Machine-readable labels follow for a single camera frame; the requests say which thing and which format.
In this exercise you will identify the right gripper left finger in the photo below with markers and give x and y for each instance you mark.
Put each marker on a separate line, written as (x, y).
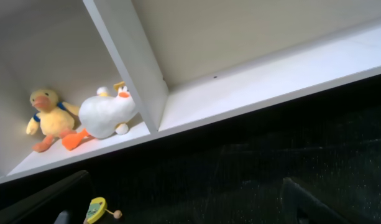
(47, 205)

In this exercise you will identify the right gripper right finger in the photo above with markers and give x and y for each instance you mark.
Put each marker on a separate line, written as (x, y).
(302, 205)

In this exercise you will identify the yellow rattle drum toy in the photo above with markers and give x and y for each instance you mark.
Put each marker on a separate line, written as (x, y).
(96, 210)

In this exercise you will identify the yellow plush duck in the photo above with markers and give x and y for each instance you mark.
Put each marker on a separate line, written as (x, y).
(53, 121)

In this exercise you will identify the white plush goose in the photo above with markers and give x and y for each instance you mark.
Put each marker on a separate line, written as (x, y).
(103, 116)

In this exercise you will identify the white shelf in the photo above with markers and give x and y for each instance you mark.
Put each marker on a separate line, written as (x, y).
(209, 102)

